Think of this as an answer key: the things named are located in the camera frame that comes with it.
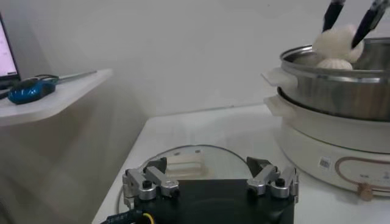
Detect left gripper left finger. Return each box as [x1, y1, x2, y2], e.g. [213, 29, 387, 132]
[121, 156, 180, 202]

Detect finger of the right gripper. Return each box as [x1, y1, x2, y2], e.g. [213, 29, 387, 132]
[322, 0, 347, 33]
[351, 0, 390, 50]

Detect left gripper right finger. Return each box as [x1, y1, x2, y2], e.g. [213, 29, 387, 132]
[246, 156, 300, 204]

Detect white steamed baozi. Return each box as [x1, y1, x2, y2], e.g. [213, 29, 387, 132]
[312, 24, 365, 63]
[316, 58, 353, 71]

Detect glass lid with cream handle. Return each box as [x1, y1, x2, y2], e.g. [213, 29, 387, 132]
[115, 144, 255, 215]

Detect perforated steel steamer basket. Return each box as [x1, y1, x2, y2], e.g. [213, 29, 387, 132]
[261, 36, 390, 122]

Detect white electric cooker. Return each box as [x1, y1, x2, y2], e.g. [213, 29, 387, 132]
[263, 88, 390, 201]

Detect white rectangular table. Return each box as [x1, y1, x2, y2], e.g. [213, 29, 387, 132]
[91, 103, 390, 224]

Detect white side table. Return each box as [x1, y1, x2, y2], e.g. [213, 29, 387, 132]
[0, 68, 114, 128]

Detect blue computer mouse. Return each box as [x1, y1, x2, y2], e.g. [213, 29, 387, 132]
[7, 78, 57, 105]

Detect laptop screen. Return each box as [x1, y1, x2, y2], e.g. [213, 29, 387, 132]
[0, 12, 22, 91]

